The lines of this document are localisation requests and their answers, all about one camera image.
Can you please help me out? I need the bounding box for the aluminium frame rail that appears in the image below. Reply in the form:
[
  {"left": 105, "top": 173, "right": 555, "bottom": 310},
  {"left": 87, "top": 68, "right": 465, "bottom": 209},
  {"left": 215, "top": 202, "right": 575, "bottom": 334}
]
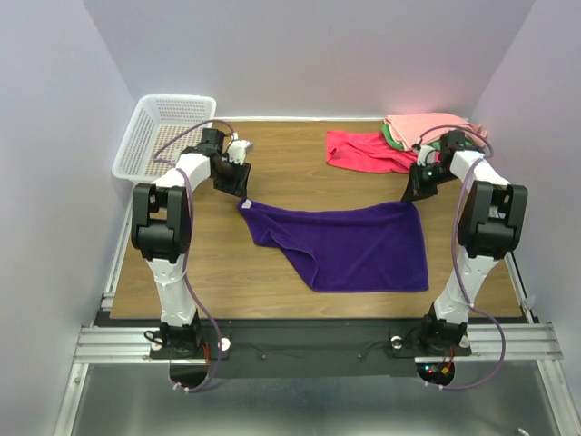
[{"left": 74, "top": 323, "right": 563, "bottom": 364}]

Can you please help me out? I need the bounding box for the white plastic basket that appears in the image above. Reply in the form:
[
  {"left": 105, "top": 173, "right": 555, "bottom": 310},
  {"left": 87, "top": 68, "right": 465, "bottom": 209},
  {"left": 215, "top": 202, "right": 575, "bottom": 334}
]
[{"left": 112, "top": 94, "right": 217, "bottom": 183}]

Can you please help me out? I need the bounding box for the green towel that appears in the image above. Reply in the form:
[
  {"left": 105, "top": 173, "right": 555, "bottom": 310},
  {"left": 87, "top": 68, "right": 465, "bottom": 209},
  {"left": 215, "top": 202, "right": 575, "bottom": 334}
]
[{"left": 381, "top": 124, "right": 440, "bottom": 152}]

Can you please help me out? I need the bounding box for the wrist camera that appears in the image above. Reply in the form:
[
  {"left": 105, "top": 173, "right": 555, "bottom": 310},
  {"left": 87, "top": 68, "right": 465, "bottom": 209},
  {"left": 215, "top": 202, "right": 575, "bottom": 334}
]
[
  {"left": 417, "top": 145, "right": 438, "bottom": 166},
  {"left": 226, "top": 139, "right": 253, "bottom": 165}
]

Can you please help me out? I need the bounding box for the salmon pink towel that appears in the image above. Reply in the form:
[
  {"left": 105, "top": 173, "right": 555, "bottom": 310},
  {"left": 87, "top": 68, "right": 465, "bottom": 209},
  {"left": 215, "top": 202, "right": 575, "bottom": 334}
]
[{"left": 384, "top": 113, "right": 487, "bottom": 152}]

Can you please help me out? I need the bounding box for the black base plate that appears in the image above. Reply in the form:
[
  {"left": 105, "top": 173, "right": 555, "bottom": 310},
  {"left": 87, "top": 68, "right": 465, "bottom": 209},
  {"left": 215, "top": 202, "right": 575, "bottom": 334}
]
[{"left": 93, "top": 317, "right": 473, "bottom": 378}]

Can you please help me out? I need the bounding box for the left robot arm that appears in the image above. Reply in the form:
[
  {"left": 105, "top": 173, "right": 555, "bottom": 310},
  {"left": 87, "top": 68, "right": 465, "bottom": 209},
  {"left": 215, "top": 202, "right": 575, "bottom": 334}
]
[{"left": 131, "top": 128, "right": 253, "bottom": 359}]

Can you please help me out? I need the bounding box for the purple towel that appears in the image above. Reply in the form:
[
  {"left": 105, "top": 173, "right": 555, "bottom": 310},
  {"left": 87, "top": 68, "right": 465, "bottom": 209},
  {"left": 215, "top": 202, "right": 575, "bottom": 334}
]
[{"left": 238, "top": 199, "right": 429, "bottom": 293}]

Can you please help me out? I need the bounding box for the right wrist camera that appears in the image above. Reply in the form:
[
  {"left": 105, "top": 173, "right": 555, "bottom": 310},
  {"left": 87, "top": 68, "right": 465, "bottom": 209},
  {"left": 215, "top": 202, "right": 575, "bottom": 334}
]
[{"left": 417, "top": 145, "right": 438, "bottom": 166}]

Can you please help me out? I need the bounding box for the hot pink towel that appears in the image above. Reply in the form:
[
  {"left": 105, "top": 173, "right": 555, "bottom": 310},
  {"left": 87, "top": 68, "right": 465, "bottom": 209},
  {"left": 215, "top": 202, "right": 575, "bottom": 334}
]
[{"left": 326, "top": 131, "right": 418, "bottom": 174}]

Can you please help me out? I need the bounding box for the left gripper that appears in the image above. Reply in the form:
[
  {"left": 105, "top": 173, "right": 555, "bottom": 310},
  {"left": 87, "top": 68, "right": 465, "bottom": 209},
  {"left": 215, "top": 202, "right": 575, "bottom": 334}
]
[{"left": 212, "top": 156, "right": 251, "bottom": 200}]

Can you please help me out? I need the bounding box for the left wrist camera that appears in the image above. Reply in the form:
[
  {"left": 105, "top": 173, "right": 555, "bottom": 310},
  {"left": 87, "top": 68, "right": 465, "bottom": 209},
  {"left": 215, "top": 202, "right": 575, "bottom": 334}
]
[{"left": 226, "top": 139, "right": 253, "bottom": 165}]

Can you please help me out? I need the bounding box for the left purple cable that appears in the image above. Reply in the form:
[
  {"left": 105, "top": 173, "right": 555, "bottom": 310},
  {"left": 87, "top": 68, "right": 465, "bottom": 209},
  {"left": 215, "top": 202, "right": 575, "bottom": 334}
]
[{"left": 152, "top": 118, "right": 249, "bottom": 394}]

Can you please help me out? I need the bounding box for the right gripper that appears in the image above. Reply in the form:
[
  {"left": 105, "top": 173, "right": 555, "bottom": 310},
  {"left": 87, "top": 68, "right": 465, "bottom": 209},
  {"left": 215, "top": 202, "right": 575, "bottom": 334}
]
[{"left": 400, "top": 161, "right": 458, "bottom": 203}]

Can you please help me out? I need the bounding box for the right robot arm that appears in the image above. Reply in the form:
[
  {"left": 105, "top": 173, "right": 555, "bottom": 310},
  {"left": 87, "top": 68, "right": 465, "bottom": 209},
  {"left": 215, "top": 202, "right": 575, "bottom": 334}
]
[{"left": 402, "top": 124, "right": 528, "bottom": 354}]

